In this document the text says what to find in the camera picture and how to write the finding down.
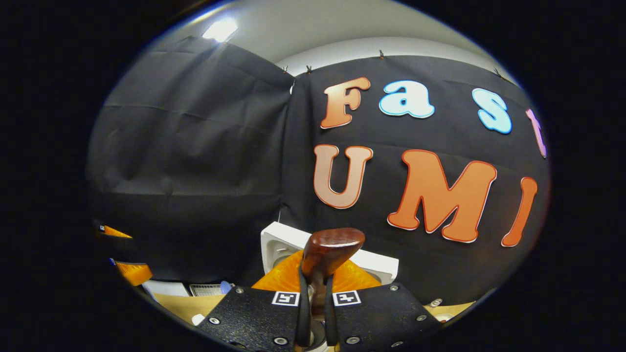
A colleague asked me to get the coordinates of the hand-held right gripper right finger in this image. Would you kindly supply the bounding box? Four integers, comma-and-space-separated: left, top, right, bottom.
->
324, 259, 443, 352

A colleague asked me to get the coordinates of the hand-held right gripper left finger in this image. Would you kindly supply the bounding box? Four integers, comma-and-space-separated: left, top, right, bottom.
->
196, 249, 312, 352

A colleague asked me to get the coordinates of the brown wooden spoon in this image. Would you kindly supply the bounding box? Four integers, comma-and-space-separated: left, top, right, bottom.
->
300, 227, 366, 316

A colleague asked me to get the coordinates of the white rice cooker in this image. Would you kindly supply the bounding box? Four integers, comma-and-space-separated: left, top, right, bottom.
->
260, 221, 400, 285

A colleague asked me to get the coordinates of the white box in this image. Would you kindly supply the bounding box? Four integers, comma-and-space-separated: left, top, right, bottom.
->
142, 280, 189, 297

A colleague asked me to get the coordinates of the black backdrop cloth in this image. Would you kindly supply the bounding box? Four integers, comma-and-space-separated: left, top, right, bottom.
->
87, 35, 552, 306

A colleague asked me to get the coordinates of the ceiling light panel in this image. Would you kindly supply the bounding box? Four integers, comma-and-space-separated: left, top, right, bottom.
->
202, 19, 239, 43

